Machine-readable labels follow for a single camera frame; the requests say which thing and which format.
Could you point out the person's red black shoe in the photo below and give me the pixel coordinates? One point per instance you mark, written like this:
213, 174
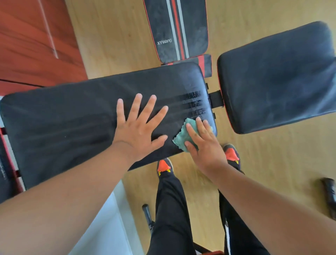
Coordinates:
232, 155
164, 165

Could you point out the red-brown wooden door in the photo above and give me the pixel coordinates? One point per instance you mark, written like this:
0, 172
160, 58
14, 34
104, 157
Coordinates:
26, 39

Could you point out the person's black trousers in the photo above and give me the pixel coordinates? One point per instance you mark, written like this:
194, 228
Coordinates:
170, 218

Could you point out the black striped sit-up bench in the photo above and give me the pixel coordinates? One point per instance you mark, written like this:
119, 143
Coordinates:
160, 21

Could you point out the person's right red black shoe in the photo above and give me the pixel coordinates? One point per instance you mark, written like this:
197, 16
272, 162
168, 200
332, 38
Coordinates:
232, 155

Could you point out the person's left forearm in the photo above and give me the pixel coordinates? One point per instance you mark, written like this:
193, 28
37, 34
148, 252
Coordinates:
52, 210

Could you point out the black bench with headrest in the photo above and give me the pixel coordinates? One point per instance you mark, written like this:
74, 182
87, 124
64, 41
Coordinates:
65, 126

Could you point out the person's right hand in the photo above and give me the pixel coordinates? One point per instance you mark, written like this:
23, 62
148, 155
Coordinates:
210, 157

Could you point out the person's right forearm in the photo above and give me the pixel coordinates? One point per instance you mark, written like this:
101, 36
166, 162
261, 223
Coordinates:
275, 218

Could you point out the person's left red black shoe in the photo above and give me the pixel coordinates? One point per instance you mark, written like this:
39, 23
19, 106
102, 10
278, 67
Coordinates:
164, 165

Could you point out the person's left hand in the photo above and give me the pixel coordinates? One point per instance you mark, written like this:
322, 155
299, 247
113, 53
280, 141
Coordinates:
134, 136

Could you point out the green cleaning cloth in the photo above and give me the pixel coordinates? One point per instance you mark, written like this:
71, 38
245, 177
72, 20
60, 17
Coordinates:
181, 139

